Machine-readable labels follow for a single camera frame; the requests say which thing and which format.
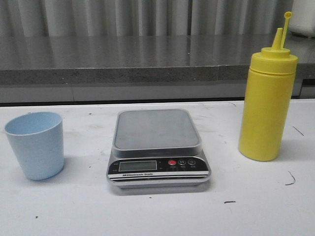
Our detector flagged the light blue plastic cup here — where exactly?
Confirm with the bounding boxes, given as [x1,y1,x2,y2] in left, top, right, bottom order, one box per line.
[4,112,64,180]

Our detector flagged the grey pleated curtain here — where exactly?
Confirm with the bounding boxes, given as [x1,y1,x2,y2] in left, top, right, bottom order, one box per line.
[0,0,293,37]

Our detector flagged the yellow squeeze bottle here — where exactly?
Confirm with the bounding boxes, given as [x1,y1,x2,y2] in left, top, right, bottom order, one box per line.
[238,11,298,161]

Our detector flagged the grey stone counter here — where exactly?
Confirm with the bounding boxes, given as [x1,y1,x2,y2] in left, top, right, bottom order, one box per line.
[0,33,315,104]

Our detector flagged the silver digital kitchen scale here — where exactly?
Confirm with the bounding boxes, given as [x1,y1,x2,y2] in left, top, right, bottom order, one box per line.
[106,109,211,188]

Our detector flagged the white kitchen appliance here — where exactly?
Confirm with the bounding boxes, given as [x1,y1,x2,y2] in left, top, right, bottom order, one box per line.
[288,0,315,37]

